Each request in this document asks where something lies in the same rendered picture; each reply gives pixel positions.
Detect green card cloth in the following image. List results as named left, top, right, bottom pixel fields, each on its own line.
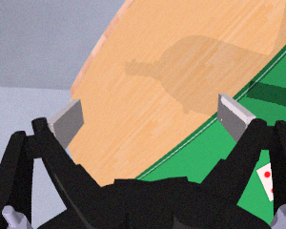
left=140, top=55, right=286, bottom=225
left=134, top=45, right=286, bottom=179

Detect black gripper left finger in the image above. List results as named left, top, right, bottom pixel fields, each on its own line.
left=0, top=99, right=129, bottom=229

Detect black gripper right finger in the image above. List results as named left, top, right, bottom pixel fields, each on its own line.
left=173, top=94, right=286, bottom=229

